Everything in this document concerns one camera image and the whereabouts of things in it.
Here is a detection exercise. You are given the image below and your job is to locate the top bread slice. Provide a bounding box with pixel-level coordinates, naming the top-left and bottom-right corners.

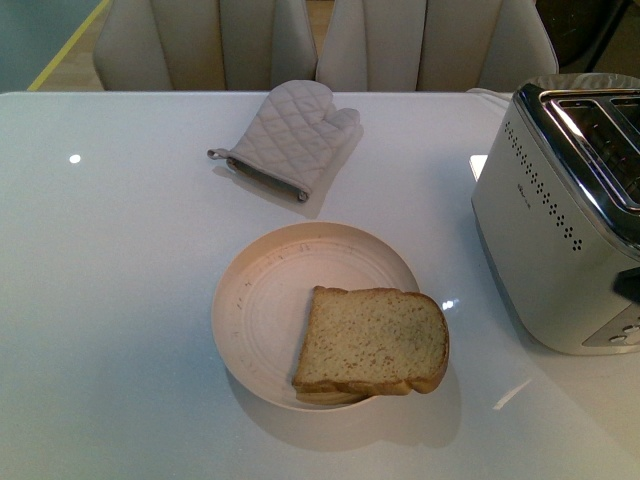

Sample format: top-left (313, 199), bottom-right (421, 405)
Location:
top-left (292, 286), bottom-right (450, 396)

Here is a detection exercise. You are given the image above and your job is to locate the round beige plate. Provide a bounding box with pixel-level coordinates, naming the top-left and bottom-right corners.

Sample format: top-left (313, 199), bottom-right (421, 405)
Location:
top-left (212, 222), bottom-right (419, 412)

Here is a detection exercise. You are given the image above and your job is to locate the white silver toaster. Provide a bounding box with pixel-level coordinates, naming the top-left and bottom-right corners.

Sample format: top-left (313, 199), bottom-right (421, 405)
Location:
top-left (471, 75), bottom-right (639, 355)

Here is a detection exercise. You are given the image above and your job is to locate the bread slice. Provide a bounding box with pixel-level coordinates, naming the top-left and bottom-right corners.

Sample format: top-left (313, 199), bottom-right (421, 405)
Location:
top-left (296, 392), bottom-right (369, 406)
top-left (292, 286), bottom-right (450, 396)

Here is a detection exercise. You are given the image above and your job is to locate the grey quilted oven mitt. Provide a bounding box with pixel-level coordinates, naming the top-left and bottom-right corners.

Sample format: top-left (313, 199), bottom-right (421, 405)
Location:
top-left (207, 80), bottom-right (360, 202)

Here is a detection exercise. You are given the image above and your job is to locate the beige upholstered chair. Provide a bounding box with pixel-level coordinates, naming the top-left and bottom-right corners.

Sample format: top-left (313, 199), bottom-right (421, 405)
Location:
top-left (316, 0), bottom-right (559, 92)
top-left (93, 1), bottom-right (318, 91)

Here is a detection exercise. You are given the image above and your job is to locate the white folded cloth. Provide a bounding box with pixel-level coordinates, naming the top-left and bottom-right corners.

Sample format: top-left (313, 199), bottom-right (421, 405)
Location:
top-left (467, 88), bottom-right (513, 109)

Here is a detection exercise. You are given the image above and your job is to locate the left beige upholstered chair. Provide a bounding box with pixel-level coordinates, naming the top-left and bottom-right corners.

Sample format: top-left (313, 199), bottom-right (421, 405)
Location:
top-left (93, 1), bottom-right (318, 91)

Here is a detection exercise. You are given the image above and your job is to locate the bottom bread slice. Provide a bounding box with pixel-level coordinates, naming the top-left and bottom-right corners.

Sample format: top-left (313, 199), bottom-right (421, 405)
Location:
top-left (296, 392), bottom-right (369, 406)

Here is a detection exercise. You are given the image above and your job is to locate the right beige upholstered chair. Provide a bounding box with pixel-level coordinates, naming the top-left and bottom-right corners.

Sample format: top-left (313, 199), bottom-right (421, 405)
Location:
top-left (316, 0), bottom-right (559, 92)

